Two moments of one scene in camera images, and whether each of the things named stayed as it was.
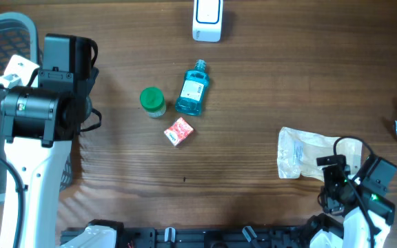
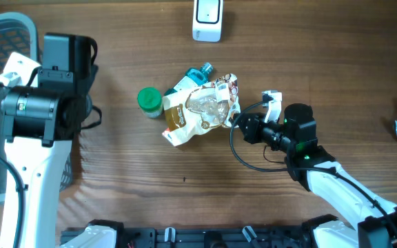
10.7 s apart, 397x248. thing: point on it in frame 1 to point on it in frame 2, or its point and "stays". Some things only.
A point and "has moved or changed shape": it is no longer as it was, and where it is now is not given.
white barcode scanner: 207,20 stays
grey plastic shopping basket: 2,37 stays
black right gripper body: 334,182 to 271,132
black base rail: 283,237 stays
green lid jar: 152,101 stays
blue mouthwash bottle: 191,99 has moved or changed shape
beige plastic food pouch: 298,151 to 197,110
